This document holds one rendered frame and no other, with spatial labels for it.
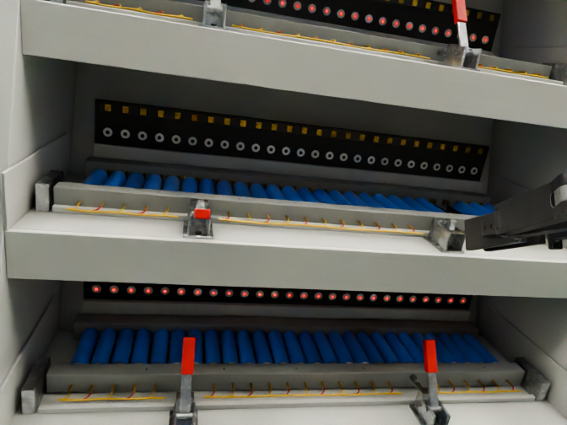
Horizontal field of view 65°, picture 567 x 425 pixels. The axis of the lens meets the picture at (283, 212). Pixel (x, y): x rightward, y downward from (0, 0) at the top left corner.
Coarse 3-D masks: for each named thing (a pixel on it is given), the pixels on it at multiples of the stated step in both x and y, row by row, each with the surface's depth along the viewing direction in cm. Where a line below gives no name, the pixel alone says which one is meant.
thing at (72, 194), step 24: (72, 192) 42; (96, 192) 43; (120, 192) 43; (144, 192) 44; (168, 192) 45; (192, 192) 46; (168, 216) 43; (240, 216) 46; (264, 216) 47; (288, 216) 47; (312, 216) 48; (336, 216) 48; (360, 216) 49; (384, 216) 49; (408, 216) 50; (432, 216) 51; (456, 216) 52
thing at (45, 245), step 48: (48, 144) 46; (96, 144) 54; (48, 192) 41; (48, 240) 38; (96, 240) 39; (144, 240) 39; (192, 240) 40; (240, 240) 42; (288, 240) 44; (336, 240) 46; (384, 240) 48; (336, 288) 45; (384, 288) 46; (432, 288) 47; (480, 288) 48; (528, 288) 49
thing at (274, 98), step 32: (448, 0) 67; (480, 0) 68; (96, 64) 56; (96, 96) 57; (128, 96) 57; (160, 96) 58; (192, 96) 59; (224, 96) 60; (256, 96) 61; (288, 96) 62; (320, 96) 63; (352, 128) 64; (384, 128) 65; (416, 128) 66; (448, 128) 68; (480, 128) 69; (480, 192) 69; (64, 288) 57; (64, 320) 57; (448, 320) 69
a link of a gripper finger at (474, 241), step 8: (480, 216) 41; (488, 216) 40; (472, 224) 42; (480, 224) 41; (472, 232) 42; (480, 232) 41; (472, 240) 42; (480, 240) 41; (488, 240) 40; (496, 240) 39; (504, 240) 38; (512, 240) 37; (520, 240) 36; (472, 248) 42; (480, 248) 41
